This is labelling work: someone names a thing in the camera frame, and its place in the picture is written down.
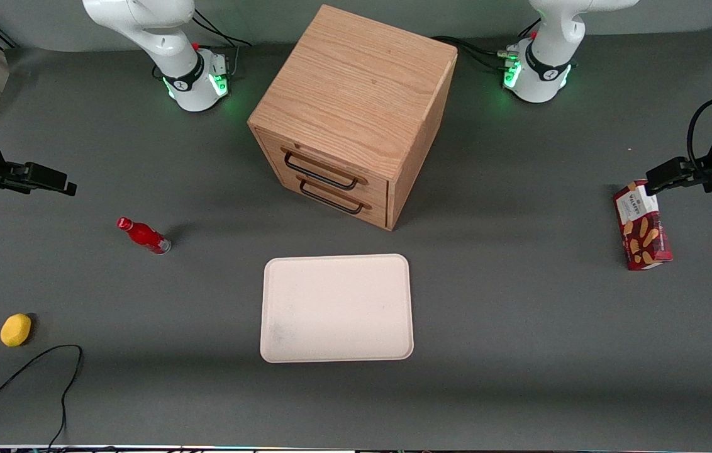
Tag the oak wooden drawer cabinet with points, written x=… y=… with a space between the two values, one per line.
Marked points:
x=356 y=82

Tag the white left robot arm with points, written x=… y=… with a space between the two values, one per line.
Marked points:
x=548 y=38

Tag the yellow lemon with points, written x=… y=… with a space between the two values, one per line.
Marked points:
x=16 y=330

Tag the beige rectangular tray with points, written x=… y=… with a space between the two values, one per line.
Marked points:
x=337 y=308

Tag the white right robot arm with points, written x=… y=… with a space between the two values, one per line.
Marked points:
x=161 y=38

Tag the small red bottle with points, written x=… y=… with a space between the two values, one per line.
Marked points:
x=142 y=234

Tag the red shortbread cookie box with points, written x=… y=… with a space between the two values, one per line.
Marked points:
x=645 y=242

